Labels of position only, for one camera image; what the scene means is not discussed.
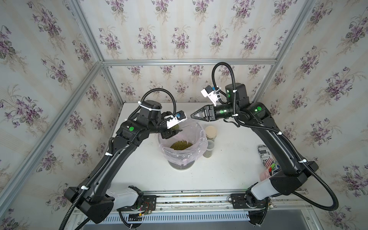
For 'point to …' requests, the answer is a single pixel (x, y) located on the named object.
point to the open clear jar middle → (208, 153)
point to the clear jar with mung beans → (176, 127)
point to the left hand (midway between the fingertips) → (177, 121)
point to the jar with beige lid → (211, 132)
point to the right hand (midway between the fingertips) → (197, 116)
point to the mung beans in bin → (181, 145)
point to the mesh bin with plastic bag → (184, 159)
